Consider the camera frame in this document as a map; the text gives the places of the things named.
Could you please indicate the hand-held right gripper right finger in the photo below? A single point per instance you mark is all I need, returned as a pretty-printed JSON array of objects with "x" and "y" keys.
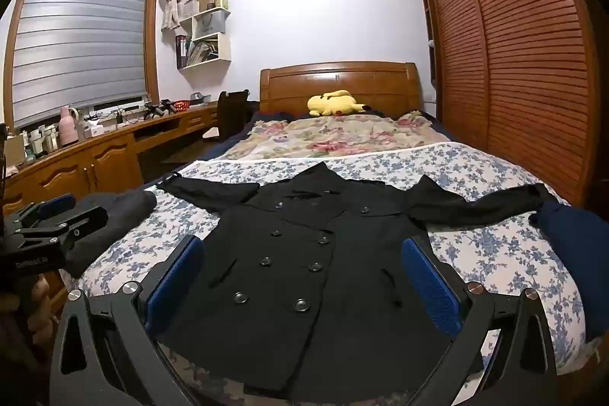
[{"x": 428, "y": 287}]

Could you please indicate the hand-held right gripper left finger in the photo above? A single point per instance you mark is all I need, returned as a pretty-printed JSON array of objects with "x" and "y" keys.
[{"x": 176, "y": 287}]

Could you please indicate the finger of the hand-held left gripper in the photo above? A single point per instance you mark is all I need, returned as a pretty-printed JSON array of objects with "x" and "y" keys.
[
  {"x": 54, "y": 203},
  {"x": 85, "y": 220}
]

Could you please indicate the black buttoned coat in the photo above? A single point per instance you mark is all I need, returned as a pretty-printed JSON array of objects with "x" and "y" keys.
[{"x": 304, "y": 282}]

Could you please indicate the person's left hand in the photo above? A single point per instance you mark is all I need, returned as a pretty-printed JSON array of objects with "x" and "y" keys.
[{"x": 40, "y": 296}]

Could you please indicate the dark grey garment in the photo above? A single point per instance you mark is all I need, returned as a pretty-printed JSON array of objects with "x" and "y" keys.
[{"x": 114, "y": 215}]

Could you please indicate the cardboard box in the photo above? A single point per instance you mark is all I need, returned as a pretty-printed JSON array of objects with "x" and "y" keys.
[{"x": 15, "y": 151}]

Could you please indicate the row of white bottles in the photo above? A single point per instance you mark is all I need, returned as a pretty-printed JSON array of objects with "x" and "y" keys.
[{"x": 43, "y": 138}]

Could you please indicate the wooden desk with cabinets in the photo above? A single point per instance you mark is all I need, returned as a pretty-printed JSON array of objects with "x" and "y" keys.
[{"x": 109, "y": 158}]

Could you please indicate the pink thermos jug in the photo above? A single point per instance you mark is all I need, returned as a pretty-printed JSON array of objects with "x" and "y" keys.
[{"x": 68, "y": 128}]

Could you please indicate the small white box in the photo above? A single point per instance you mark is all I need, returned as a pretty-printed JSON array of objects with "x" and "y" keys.
[{"x": 95, "y": 131}]

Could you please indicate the blue floral blanket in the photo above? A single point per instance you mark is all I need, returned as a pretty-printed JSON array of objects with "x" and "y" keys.
[{"x": 476, "y": 177}]

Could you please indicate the black tools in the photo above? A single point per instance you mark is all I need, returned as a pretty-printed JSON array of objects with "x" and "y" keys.
[{"x": 159, "y": 108}]

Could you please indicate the red basket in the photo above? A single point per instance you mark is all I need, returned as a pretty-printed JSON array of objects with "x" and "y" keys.
[{"x": 181, "y": 106}]

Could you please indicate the navy blue garment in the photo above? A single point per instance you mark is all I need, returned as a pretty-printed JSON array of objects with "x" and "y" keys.
[{"x": 580, "y": 254}]

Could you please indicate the grey window blind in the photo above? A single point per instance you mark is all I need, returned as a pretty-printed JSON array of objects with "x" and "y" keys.
[{"x": 81, "y": 30}]

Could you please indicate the pink floral quilt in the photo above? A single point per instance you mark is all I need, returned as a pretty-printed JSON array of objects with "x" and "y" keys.
[{"x": 333, "y": 135}]

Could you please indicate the dark wooden chair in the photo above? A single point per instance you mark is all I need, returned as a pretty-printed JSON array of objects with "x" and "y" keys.
[{"x": 231, "y": 111}]

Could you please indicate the black binders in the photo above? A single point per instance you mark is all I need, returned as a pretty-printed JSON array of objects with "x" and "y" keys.
[{"x": 181, "y": 50}]

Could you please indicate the stack of books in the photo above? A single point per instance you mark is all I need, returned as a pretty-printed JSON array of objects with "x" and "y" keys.
[{"x": 202, "y": 52}]

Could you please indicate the yellow plush toy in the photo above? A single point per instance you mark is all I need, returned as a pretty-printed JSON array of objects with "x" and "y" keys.
[{"x": 333, "y": 103}]

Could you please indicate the wooden bed headboard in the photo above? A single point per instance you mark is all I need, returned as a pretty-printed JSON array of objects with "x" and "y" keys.
[{"x": 361, "y": 80}]

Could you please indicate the grey paper bag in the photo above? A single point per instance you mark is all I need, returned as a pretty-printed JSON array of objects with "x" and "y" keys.
[{"x": 208, "y": 23}]

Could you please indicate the louvred wooden wardrobe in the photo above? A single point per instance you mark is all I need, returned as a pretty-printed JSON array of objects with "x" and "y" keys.
[{"x": 523, "y": 54}]

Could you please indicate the small green box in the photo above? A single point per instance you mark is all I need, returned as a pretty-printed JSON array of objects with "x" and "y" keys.
[{"x": 223, "y": 4}]

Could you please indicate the wooden window frame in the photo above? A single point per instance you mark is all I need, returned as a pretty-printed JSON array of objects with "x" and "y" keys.
[{"x": 153, "y": 30}]

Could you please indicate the white wall shelf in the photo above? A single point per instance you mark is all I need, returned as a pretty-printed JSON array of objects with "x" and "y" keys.
[{"x": 223, "y": 47}]

